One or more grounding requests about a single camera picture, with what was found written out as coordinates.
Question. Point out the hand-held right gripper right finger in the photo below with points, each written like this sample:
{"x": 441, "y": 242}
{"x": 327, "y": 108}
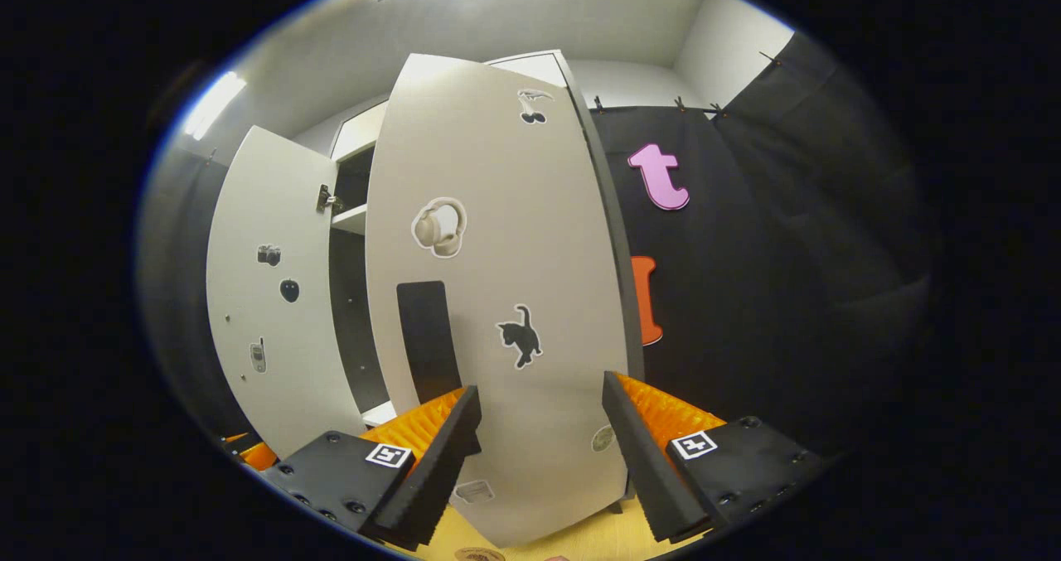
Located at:
{"x": 646, "y": 461}

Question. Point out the white cabinet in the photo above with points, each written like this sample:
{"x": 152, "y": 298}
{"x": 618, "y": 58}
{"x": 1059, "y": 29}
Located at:
{"x": 622, "y": 296}

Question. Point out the round wooden coaster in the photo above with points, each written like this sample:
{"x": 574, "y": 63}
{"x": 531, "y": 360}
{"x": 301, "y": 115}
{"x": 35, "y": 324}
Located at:
{"x": 479, "y": 554}

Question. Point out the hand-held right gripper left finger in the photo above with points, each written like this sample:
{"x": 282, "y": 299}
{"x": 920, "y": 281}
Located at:
{"x": 435, "y": 470}

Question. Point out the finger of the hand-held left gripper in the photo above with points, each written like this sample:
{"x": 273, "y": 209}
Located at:
{"x": 259, "y": 456}

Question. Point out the ceiling light panel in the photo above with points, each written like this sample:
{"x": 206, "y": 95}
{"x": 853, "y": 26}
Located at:
{"x": 214, "y": 105}

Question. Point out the white cabinet shelf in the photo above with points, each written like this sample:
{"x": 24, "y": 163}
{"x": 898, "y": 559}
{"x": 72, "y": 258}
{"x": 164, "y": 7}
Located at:
{"x": 352, "y": 220}
{"x": 380, "y": 414}

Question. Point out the white cabinet door phone sticker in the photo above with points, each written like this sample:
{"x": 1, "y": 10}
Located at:
{"x": 240, "y": 312}

